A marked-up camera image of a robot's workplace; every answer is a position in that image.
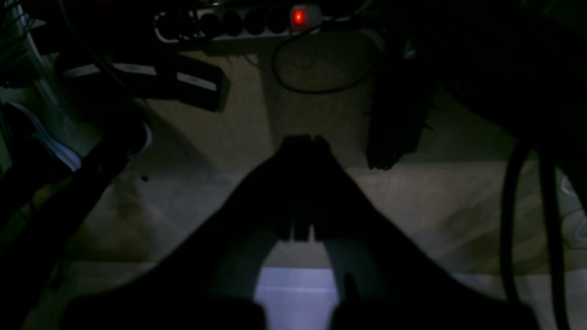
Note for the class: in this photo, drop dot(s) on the white power strip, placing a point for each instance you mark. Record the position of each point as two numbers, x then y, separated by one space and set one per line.
242 22

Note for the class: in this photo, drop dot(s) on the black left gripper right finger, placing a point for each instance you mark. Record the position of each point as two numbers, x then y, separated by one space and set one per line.
386 281

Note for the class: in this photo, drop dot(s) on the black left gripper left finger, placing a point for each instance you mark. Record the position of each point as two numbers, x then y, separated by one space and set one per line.
209 281

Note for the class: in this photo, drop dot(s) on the black power adapter brick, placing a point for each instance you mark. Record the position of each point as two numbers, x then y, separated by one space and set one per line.
157 75

